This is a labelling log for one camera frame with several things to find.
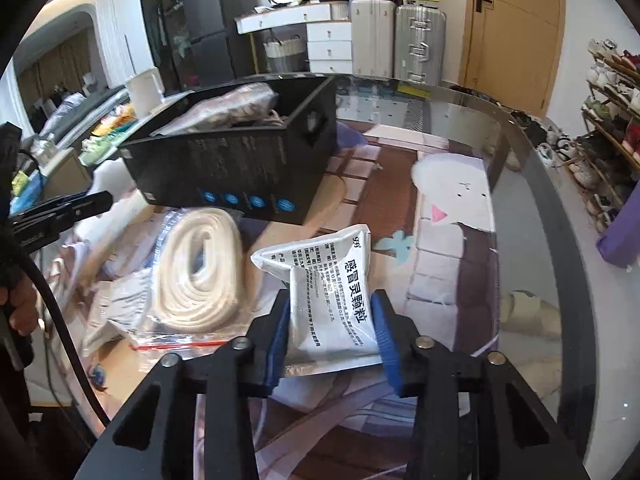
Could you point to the black glass cabinet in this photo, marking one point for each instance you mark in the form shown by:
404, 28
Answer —
160, 25

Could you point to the white vanity desk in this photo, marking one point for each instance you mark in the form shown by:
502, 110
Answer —
327, 35

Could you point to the loose shoes group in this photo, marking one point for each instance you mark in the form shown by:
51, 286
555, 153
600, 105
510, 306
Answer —
555, 150

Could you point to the pile of colourful cloths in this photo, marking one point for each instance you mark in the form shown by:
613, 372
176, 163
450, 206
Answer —
110, 135

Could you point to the beige slipper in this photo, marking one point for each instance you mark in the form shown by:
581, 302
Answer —
532, 315

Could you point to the red white packet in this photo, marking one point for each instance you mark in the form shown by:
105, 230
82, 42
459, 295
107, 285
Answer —
117, 310

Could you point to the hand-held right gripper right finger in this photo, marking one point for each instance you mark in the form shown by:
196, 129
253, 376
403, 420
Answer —
387, 347

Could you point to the dark grey fridge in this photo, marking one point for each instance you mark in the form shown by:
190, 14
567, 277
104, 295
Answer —
215, 20

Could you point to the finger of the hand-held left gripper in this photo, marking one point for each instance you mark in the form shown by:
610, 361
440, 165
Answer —
56, 203
80, 207

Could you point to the shoe rack with shoes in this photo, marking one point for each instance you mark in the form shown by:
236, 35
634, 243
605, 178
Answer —
617, 90

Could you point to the person's left hand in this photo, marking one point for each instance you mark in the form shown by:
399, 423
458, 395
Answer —
25, 307

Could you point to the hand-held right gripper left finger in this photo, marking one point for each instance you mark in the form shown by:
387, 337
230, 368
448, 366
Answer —
277, 345

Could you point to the woven laundry basket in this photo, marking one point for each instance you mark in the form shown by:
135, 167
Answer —
284, 55

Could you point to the black cardboard box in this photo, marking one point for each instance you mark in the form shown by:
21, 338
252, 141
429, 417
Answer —
225, 170

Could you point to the purple yoga mat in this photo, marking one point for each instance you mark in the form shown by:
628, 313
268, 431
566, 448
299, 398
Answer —
620, 242

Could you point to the wooden shoe rack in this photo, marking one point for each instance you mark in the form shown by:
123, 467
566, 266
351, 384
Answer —
607, 110

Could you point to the wooden door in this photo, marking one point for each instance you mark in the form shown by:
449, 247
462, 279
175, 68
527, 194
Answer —
515, 35

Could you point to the white suitcase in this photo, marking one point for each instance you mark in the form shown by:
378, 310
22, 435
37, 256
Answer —
372, 37

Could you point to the white medicine packet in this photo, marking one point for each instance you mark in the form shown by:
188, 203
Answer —
325, 290

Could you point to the silver suitcase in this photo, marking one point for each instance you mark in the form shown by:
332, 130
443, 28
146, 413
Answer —
420, 45

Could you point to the clear bag with striped cloth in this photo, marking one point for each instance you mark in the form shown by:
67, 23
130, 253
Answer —
220, 107

